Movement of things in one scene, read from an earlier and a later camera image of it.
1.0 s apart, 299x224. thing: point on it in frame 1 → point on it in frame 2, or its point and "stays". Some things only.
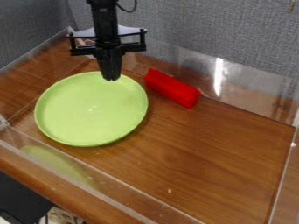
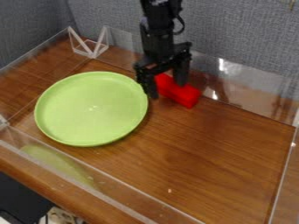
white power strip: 61,216 stays
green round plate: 89,111 stays
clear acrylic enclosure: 188,142 stays
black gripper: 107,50 → 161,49
